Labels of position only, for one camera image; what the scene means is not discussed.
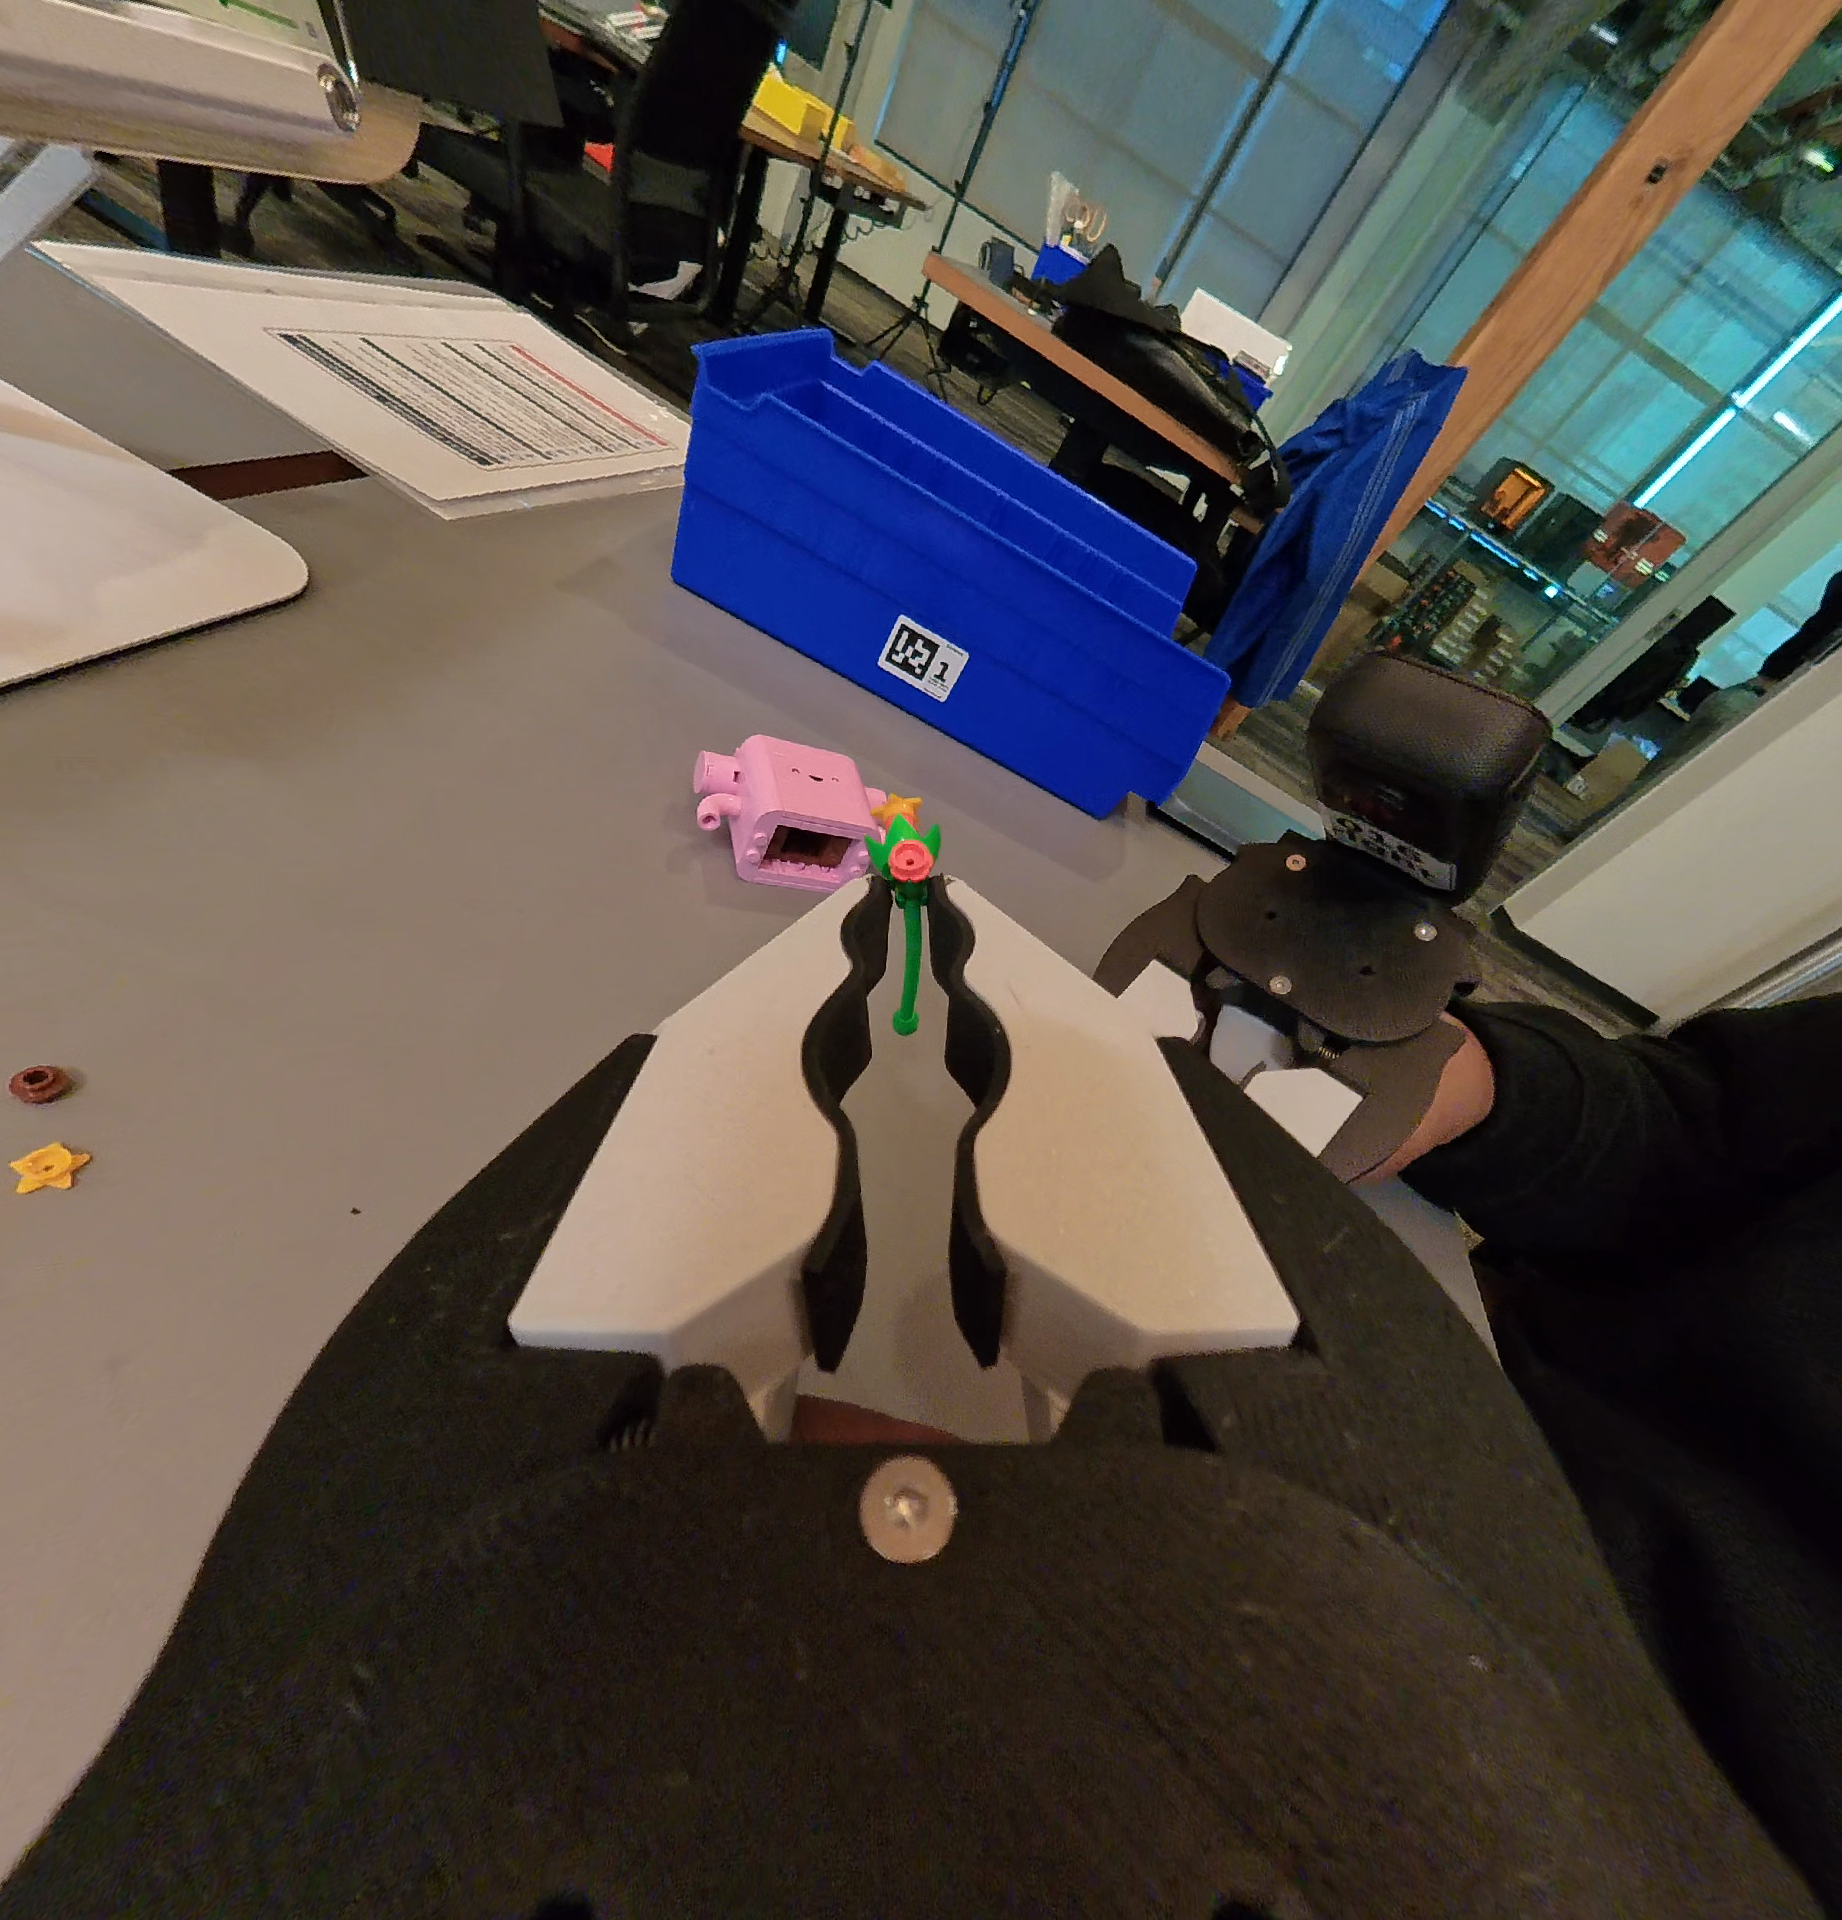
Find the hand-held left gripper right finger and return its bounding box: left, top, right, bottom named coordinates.
left=933, top=880, right=1298, bottom=1428

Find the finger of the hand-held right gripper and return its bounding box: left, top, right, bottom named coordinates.
left=1113, top=957, right=1205, bottom=1045
left=1242, top=1050, right=1368, bottom=1163

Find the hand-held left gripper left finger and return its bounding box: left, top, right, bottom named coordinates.
left=506, top=876, right=890, bottom=1444

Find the green flower stem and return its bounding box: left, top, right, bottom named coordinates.
left=862, top=794, right=944, bottom=1040

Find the pink brick figure pot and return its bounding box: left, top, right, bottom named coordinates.
left=692, top=736, right=890, bottom=897

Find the person's right forearm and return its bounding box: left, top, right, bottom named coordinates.
left=1396, top=995, right=1842, bottom=1291

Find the person's right hand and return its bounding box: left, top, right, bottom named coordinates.
left=1401, top=1012, right=1498, bottom=1171

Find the blue cloth bag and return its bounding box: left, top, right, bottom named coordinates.
left=1205, top=354, right=1468, bottom=710

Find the blue storage bin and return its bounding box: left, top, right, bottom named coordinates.
left=671, top=330, right=1234, bottom=819

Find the black jacket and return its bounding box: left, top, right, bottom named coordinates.
left=1461, top=1228, right=1842, bottom=1920

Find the black bag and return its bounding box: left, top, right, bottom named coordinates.
left=1049, top=248, right=1298, bottom=514

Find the wooden table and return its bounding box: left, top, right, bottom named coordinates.
left=921, top=249, right=1267, bottom=526

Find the wooden ceiling beam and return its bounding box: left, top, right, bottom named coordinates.
left=1368, top=0, right=1842, bottom=554

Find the white book stand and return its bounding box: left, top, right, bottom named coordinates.
left=0, top=0, right=418, bottom=701

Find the laminated instruction sheet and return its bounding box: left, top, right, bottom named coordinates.
left=43, top=240, right=694, bottom=518

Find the black light tripod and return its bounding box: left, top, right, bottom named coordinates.
left=861, top=0, right=1044, bottom=400

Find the black office chair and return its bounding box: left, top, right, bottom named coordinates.
left=559, top=0, right=788, bottom=333

